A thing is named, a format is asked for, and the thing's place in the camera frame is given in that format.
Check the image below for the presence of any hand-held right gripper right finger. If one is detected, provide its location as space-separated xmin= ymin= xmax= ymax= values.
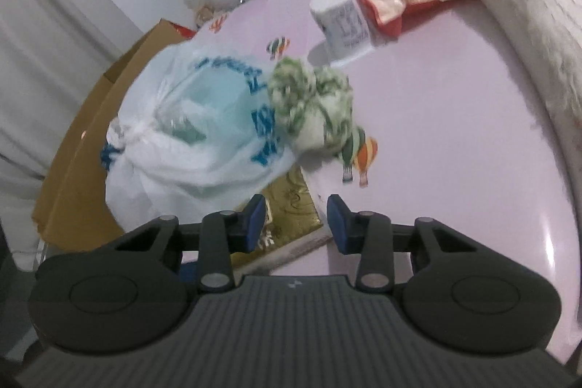
xmin=327 ymin=194 xmax=478 ymax=293

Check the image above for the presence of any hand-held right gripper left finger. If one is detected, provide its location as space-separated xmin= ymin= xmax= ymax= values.
xmin=113 ymin=194 xmax=267 ymax=293

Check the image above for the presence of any gold box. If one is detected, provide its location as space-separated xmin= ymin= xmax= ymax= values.
xmin=231 ymin=165 xmax=333 ymax=276

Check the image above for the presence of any brown cardboard box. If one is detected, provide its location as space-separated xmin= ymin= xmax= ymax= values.
xmin=32 ymin=18 xmax=199 ymax=253

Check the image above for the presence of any white plastic bag blue print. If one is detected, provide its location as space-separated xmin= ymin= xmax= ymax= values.
xmin=104 ymin=40 xmax=302 ymax=240

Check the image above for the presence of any patterned rolled cloth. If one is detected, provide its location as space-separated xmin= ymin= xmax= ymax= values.
xmin=266 ymin=56 xmax=356 ymax=155

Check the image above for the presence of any white paper cup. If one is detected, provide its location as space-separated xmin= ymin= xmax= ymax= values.
xmin=308 ymin=0 xmax=376 ymax=62

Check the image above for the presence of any white curtain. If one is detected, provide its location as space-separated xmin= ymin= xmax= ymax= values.
xmin=0 ymin=0 xmax=147 ymax=180

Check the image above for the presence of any white rolled quilt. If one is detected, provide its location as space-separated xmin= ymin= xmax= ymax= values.
xmin=438 ymin=0 xmax=582 ymax=171

